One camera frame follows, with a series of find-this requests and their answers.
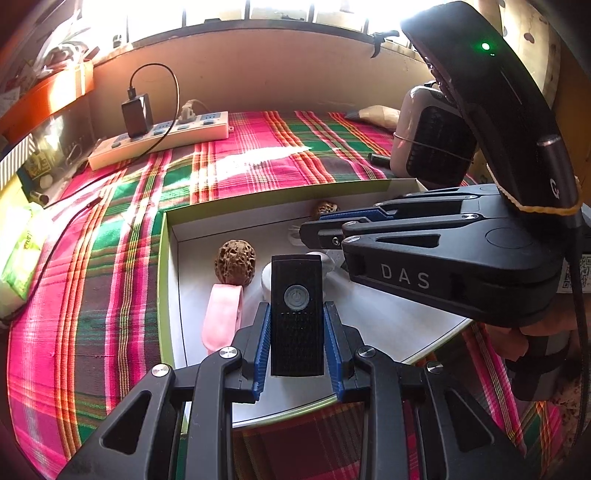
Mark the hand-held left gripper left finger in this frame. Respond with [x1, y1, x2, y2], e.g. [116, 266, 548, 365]
[58, 302, 272, 480]

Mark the black charger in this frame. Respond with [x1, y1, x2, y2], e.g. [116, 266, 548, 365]
[121, 93, 154, 139]

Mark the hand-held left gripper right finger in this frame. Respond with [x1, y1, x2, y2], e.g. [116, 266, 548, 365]
[323, 301, 532, 480]

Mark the white plastic bag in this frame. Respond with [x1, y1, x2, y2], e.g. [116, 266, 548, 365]
[34, 25, 100, 77]

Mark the person's right hand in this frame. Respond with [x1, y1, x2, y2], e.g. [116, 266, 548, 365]
[482, 316, 580, 365]

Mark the plaid blanket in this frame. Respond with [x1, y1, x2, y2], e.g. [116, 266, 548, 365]
[7, 110, 573, 480]

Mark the black remote control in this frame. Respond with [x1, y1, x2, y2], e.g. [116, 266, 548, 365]
[270, 254, 323, 378]

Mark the black charger cable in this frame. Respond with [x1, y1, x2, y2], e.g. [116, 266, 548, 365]
[0, 64, 181, 326]

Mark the orange box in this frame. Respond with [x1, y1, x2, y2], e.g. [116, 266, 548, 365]
[0, 60, 95, 141]

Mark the green tissue pack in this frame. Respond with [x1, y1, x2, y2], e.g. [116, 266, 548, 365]
[0, 203, 49, 315]

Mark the white power strip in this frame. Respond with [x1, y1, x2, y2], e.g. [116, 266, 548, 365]
[88, 111, 232, 171]

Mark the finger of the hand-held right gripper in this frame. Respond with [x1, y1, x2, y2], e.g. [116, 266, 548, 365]
[299, 212, 486, 317]
[329, 184, 505, 224]

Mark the beige pouch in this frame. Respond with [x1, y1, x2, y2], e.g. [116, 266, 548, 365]
[346, 105, 402, 131]

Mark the white power plug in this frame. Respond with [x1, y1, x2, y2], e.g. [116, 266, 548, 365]
[178, 99, 204, 123]

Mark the grey portable heater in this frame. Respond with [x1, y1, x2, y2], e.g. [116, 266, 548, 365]
[389, 83, 478, 191]

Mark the black window hook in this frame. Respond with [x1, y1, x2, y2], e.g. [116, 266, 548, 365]
[369, 30, 400, 58]

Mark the green box with striped side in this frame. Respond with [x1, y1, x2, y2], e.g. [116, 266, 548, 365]
[0, 134, 36, 186]

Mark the green and white cardboard box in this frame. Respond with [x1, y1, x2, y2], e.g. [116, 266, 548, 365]
[157, 178, 472, 428]

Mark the pale pink strap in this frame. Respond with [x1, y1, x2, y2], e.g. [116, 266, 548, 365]
[202, 284, 245, 355]

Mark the pitted brown walnut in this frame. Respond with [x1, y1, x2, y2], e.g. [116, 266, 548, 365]
[215, 239, 257, 289]

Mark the white round gadget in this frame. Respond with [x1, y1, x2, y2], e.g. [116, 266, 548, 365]
[261, 251, 334, 302]

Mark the wrinkled brown walnut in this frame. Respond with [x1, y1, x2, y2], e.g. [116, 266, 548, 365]
[311, 200, 341, 221]

